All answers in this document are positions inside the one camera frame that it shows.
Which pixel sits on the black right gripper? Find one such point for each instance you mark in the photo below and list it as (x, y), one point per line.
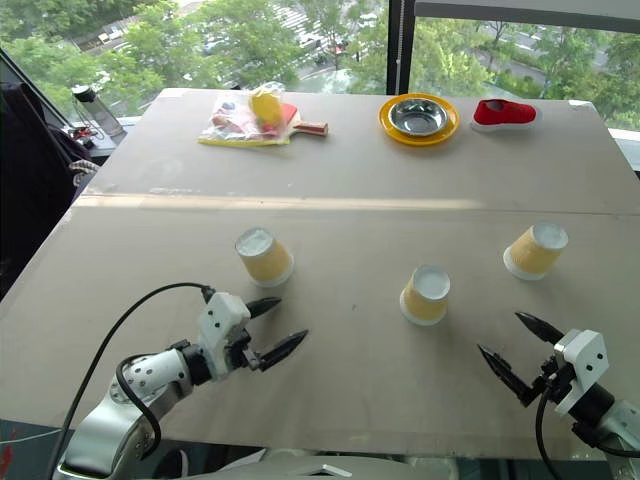
(550, 382)

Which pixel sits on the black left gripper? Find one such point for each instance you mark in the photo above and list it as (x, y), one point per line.
(240, 350)

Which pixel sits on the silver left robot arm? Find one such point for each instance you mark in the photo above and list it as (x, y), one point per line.
(150, 380)

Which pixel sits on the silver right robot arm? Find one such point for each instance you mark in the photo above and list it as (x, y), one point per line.
(607, 411)

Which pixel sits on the yellow ribbed paper cup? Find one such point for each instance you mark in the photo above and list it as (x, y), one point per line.
(264, 257)
(425, 296)
(535, 252)

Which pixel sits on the silver robot torso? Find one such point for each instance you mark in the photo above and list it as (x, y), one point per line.
(350, 467)

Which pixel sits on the red table tennis paddle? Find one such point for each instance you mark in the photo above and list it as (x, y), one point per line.
(305, 125)

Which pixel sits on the clear bag of toy food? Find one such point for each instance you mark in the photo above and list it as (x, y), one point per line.
(245, 125)

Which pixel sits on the red and white shoe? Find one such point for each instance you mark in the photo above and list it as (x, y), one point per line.
(505, 116)

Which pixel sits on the yellow plastic plate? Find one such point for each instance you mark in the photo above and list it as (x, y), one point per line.
(420, 136)

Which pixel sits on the steel bowl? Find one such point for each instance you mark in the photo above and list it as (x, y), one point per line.
(419, 117)

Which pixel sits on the clear water bottle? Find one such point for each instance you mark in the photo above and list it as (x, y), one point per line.
(97, 112)

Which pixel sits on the dark jacket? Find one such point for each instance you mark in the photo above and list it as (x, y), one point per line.
(30, 185)

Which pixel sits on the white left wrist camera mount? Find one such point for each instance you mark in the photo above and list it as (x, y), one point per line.
(220, 327)

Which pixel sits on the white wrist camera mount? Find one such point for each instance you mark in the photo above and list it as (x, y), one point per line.
(220, 327)
(582, 365)

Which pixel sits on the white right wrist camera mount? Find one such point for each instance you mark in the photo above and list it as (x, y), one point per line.
(582, 365)

